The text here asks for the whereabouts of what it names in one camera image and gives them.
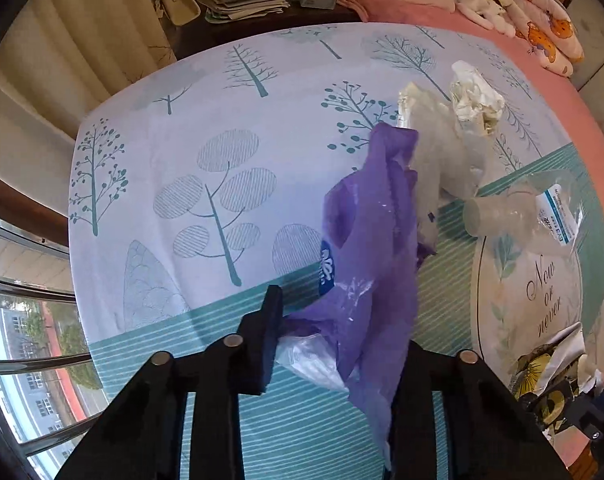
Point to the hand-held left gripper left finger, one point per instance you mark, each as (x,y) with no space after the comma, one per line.
(267,340)

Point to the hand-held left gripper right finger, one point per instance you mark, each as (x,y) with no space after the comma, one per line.
(416,385)

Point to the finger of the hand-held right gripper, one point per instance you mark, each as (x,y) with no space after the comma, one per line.
(596,415)

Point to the yellow black floral wrapper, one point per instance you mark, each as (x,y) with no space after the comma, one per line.
(531,370)

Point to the purple plastic bag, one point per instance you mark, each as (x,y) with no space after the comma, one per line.
(376,260)

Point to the clear plastic bottle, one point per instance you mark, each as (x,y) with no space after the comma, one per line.
(506,215)

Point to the tree print tablecloth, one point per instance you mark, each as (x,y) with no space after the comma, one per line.
(182,135)

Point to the clear plastic bag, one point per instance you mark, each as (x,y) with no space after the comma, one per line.
(441,150)

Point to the metal framed window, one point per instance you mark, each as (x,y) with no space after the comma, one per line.
(22,335)

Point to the crumpled white tissue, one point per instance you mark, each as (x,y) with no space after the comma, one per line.
(474,95)

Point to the dark wooden nightstand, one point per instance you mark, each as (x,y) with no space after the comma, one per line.
(242,35)

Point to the beige curtain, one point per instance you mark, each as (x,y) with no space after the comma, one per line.
(82,60)

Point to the pink bed sheet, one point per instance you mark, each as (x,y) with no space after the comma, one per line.
(421,12)

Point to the bear print bolster cushion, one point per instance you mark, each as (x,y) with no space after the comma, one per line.
(551,30)

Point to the wooden framed sliding door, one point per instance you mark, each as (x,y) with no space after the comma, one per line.
(596,35)

